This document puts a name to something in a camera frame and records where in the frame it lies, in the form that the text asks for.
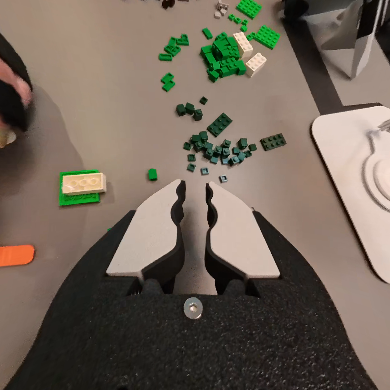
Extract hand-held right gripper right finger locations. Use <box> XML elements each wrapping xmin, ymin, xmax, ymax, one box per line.
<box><xmin>204</xmin><ymin>182</ymin><xmax>281</xmax><ymax>281</ymax></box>

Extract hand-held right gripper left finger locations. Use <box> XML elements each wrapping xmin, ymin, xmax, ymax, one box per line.
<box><xmin>107</xmin><ymin>180</ymin><xmax>186</xmax><ymax>280</ymax></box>

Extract green lego base, tan brick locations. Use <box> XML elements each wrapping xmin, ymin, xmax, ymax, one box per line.
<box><xmin>59</xmin><ymin>169</ymin><xmax>108</xmax><ymax>207</ymax></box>

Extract scattered dark green lego pieces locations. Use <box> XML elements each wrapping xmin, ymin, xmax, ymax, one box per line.
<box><xmin>175</xmin><ymin>96</ymin><xmax>287</xmax><ymax>184</ymax></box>

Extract pile of bright green lego pieces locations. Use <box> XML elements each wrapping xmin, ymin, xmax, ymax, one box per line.
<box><xmin>158</xmin><ymin>0</ymin><xmax>281</xmax><ymax>93</ymax></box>

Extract person's left hand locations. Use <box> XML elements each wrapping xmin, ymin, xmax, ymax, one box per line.
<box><xmin>0</xmin><ymin>61</ymin><xmax>32</xmax><ymax>147</ymax></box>

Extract orange brick separator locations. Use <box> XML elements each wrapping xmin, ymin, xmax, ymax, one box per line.
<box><xmin>0</xmin><ymin>245</ymin><xmax>36</xmax><ymax>268</ymax></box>

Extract white round-cornered base plate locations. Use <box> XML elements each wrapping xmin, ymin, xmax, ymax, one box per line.
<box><xmin>310</xmin><ymin>106</ymin><xmax>390</xmax><ymax>284</ymax></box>

